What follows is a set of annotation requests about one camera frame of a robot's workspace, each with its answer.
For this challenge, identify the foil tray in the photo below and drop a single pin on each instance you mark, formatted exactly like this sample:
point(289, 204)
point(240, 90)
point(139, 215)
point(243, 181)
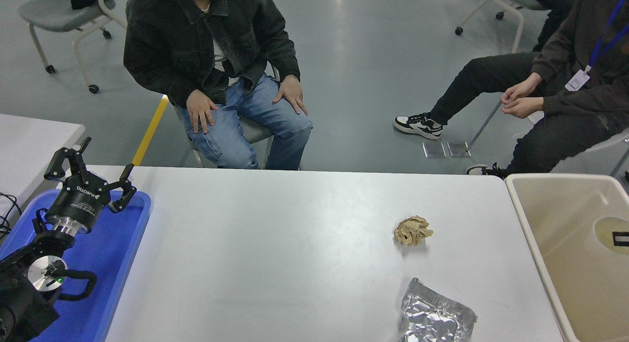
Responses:
point(432, 317)

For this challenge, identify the white chair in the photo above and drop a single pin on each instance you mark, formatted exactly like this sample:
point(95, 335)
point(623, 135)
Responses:
point(609, 143)

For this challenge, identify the white side table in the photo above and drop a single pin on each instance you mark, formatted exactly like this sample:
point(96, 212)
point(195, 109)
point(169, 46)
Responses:
point(29, 145)

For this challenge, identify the person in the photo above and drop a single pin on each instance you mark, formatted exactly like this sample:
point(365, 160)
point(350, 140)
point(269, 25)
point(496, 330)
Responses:
point(186, 37)
point(560, 8)
point(589, 111)

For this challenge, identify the metal floor plate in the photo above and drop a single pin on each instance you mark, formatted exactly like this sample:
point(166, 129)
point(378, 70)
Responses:
point(434, 150)
point(458, 150)

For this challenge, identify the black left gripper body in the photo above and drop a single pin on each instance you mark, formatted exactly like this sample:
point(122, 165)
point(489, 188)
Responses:
point(78, 202)

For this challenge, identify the person's left hand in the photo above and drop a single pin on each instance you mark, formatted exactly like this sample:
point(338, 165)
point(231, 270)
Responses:
point(292, 91)
point(526, 108)

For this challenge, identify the person's right hand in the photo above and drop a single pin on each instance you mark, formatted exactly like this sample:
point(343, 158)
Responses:
point(523, 87)
point(201, 111)

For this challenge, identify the large pale bin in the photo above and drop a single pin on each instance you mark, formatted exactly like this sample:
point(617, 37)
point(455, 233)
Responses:
point(555, 214)

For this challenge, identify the tan paper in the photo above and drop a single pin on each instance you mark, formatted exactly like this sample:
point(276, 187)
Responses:
point(412, 230)

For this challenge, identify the white paper cup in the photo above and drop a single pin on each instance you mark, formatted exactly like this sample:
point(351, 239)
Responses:
point(603, 229)

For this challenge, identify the blue plastic tray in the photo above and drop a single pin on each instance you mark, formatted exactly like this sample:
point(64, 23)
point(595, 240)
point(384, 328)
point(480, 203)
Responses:
point(108, 263)

